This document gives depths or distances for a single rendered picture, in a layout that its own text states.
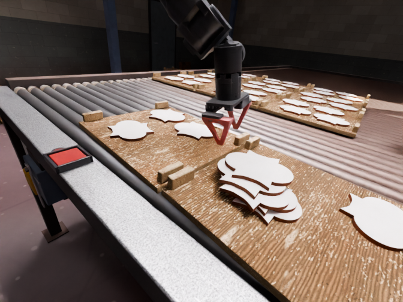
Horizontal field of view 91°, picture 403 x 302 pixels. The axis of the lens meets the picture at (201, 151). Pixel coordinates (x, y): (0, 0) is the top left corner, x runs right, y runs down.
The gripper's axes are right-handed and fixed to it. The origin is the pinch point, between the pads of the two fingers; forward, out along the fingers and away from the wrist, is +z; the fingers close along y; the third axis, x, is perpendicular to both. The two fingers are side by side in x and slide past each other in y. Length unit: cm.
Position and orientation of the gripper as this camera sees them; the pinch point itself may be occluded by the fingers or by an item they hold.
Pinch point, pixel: (228, 133)
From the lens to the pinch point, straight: 50.3
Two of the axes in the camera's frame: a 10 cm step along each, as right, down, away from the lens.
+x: 8.6, 2.0, -4.7
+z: 0.8, 8.6, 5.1
